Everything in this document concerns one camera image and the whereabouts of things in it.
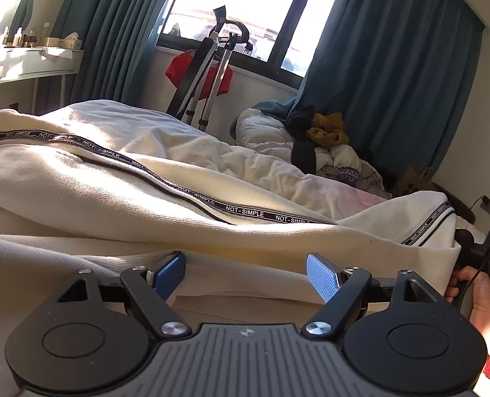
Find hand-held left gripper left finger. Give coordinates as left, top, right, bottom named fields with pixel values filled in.
left=57, top=251, right=192, bottom=337

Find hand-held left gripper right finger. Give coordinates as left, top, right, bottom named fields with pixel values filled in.
left=301, top=252, right=438, bottom=337

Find cream pants with black stripe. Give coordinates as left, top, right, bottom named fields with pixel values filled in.
left=0, top=103, right=463, bottom=328

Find person's right hand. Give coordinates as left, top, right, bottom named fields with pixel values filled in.
left=443, top=266, right=490, bottom=340

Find brown paper bag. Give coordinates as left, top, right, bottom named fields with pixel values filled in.
left=396, top=167, right=435, bottom=196

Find white garment with purple print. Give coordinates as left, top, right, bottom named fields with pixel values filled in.
left=315, top=145, right=387, bottom=194

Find black garment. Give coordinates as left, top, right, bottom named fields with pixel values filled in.
left=286, top=112, right=321, bottom=175

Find white bed duvet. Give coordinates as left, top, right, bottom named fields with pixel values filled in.
left=38, top=99, right=391, bottom=221

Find yellow garment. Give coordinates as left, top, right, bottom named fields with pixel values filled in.
left=306, top=111, right=350, bottom=146

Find white puffy jacket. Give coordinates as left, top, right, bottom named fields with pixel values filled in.
left=230, top=107, right=304, bottom=154

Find teal curtain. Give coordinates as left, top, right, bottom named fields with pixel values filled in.
left=286, top=0, right=486, bottom=184
left=35, top=0, right=188, bottom=115

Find red bag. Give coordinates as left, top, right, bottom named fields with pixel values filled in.
left=165, top=50, right=234, bottom=94

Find folded black silver exercise stand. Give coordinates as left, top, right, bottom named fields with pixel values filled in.
left=166, top=5, right=255, bottom=134

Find tissue box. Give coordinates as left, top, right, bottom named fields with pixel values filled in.
left=62, top=31, right=82, bottom=51

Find white dressing table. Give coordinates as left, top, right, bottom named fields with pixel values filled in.
left=0, top=45, right=85, bottom=113

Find black framed window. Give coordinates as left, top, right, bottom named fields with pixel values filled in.
left=156, top=0, right=347, bottom=78

